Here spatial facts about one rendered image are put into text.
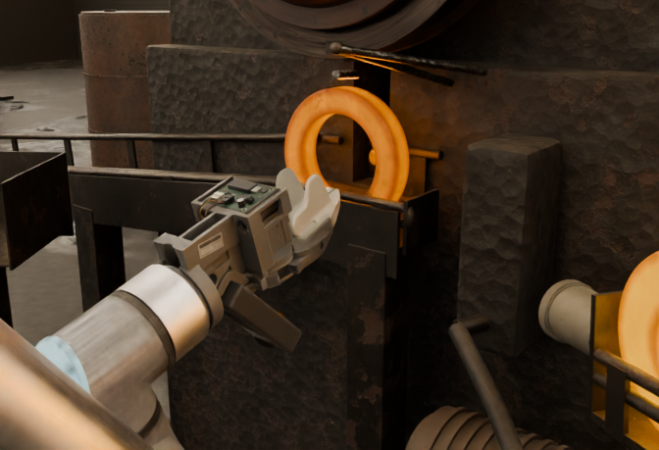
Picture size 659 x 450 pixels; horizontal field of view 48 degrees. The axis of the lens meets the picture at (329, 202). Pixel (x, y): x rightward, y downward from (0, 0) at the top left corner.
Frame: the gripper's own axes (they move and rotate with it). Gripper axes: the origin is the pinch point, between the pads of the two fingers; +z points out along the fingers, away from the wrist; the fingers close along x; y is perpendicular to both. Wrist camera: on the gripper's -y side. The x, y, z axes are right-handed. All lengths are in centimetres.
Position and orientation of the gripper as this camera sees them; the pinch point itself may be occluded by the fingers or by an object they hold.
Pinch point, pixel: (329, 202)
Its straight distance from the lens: 75.2
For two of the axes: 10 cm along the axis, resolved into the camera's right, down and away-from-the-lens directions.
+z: 6.0, -4.9, 6.4
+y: -1.7, -8.5, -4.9
